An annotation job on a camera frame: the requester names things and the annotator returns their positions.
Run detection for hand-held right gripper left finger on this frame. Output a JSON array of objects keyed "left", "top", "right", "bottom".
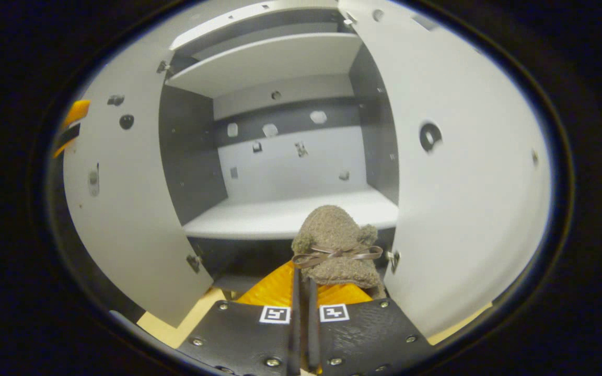
[{"left": 177, "top": 260, "right": 302, "bottom": 376}]

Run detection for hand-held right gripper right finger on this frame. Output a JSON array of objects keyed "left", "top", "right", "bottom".
[{"left": 306, "top": 277, "right": 436, "bottom": 376}]

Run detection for white cabinet door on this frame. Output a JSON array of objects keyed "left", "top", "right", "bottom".
[
  {"left": 338, "top": 0, "right": 553, "bottom": 339},
  {"left": 62, "top": 37, "right": 214, "bottom": 329}
]

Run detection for brown fuzzy shoe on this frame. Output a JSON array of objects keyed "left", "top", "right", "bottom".
[{"left": 291, "top": 205, "right": 386, "bottom": 299}]

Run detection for white shoe cabinet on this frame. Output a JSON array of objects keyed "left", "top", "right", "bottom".
[{"left": 157, "top": 0, "right": 401, "bottom": 293}]

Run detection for white cabinet shelf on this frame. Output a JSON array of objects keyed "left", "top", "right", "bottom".
[{"left": 165, "top": 32, "right": 363, "bottom": 99}]

